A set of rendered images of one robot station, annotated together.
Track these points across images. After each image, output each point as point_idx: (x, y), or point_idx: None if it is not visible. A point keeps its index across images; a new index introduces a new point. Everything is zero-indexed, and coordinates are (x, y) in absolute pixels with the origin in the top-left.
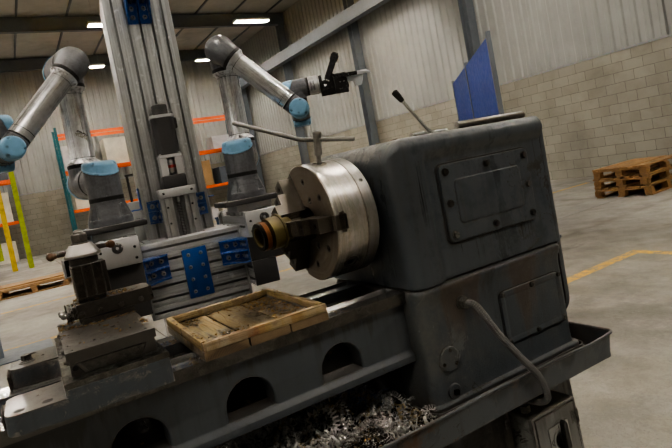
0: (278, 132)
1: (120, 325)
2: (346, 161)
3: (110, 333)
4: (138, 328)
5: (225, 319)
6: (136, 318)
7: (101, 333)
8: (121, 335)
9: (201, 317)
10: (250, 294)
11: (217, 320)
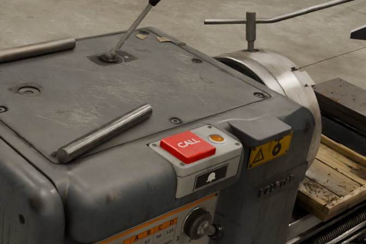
0: (299, 10)
1: (349, 99)
2: (220, 55)
3: (340, 91)
4: (322, 90)
5: (325, 168)
6: (349, 106)
7: (349, 93)
8: (324, 85)
9: (365, 183)
10: (339, 198)
11: (334, 169)
